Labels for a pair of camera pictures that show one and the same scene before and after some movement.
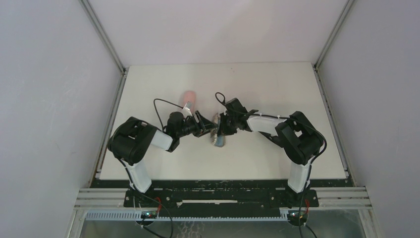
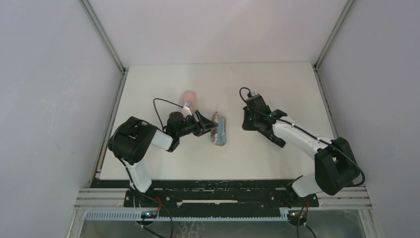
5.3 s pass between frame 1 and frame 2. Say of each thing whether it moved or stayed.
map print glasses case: stayed
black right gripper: moved
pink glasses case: stayed
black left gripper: stayed
